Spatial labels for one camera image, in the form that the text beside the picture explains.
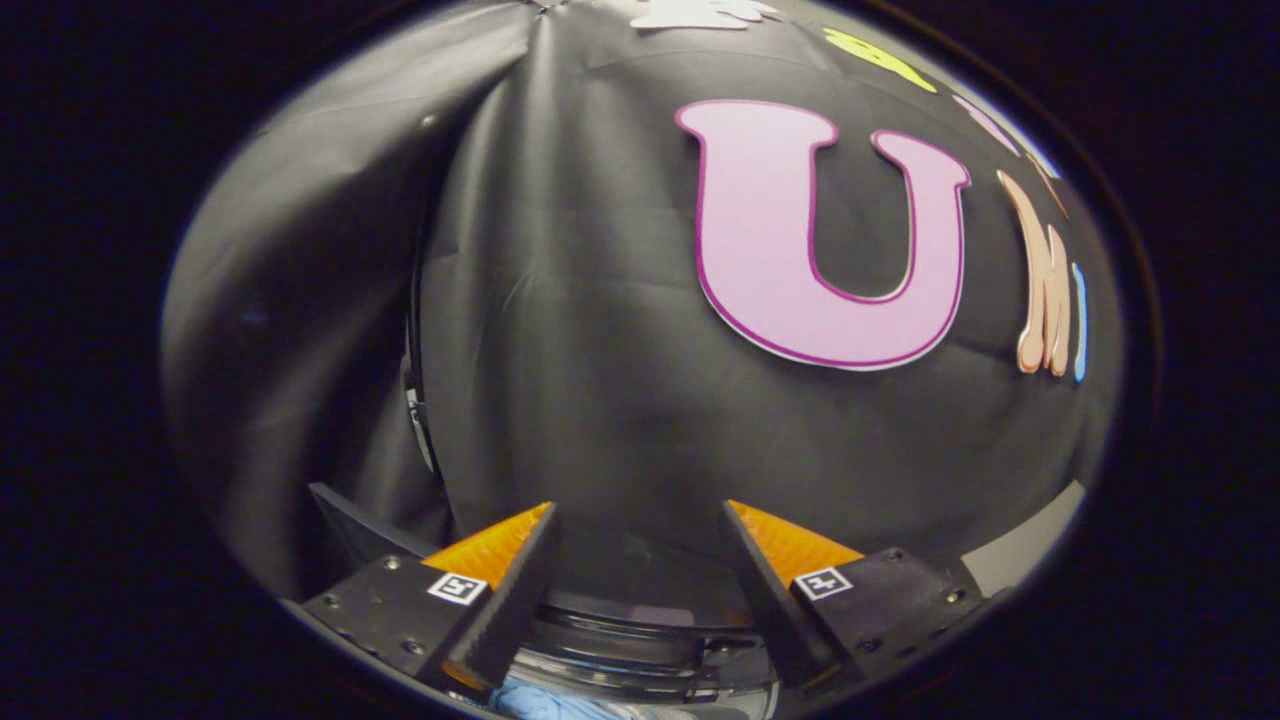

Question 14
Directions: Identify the grey washing machine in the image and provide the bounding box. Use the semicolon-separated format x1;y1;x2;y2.
505;520;781;720

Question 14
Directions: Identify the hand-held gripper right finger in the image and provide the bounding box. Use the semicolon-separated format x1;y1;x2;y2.
722;499;987;690

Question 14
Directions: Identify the light blue button shirt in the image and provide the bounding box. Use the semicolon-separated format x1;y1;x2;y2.
490;678;651;720

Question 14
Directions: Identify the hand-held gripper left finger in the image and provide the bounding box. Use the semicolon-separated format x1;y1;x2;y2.
302;502;560;691

